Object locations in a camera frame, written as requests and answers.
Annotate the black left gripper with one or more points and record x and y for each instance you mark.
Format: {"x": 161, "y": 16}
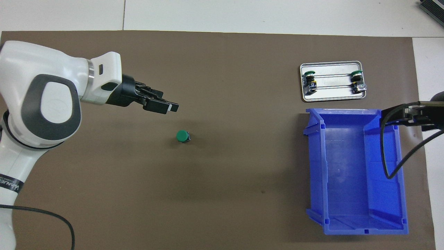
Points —
{"x": 128, "y": 92}

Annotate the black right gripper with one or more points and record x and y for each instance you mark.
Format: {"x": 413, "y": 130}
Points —
{"x": 425, "y": 116}

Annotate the green push button switch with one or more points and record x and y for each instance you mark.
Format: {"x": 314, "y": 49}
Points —
{"x": 181, "y": 135}
{"x": 310, "y": 83}
{"x": 357, "y": 81}

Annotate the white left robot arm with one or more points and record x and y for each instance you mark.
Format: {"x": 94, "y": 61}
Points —
{"x": 52, "y": 104}

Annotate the blue plastic storage bin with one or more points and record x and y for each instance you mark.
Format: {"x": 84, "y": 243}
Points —
{"x": 347, "y": 173}

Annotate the grey metal tray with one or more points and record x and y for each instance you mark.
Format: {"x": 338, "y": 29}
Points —
{"x": 333, "y": 93}

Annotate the grey ribbed device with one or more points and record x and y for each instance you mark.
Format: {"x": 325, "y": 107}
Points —
{"x": 433, "y": 8}

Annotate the brown table mat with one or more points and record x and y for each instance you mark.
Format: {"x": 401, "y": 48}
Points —
{"x": 225, "y": 191}

